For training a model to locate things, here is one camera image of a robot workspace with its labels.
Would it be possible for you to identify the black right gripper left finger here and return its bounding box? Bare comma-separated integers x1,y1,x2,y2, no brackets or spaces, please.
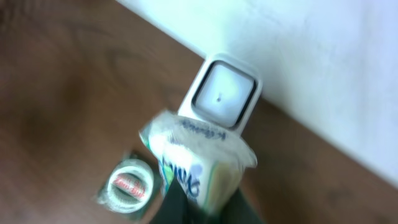
149,180,192,224

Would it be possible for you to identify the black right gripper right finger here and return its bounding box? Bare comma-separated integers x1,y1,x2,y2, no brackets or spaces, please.
220,189,264,224

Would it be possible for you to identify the white barcode scanner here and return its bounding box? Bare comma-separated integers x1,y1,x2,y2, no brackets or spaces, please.
177,53,262,135

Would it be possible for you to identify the green Zam-Buk ointment box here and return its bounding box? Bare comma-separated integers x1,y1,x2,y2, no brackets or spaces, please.
95,152,162,222

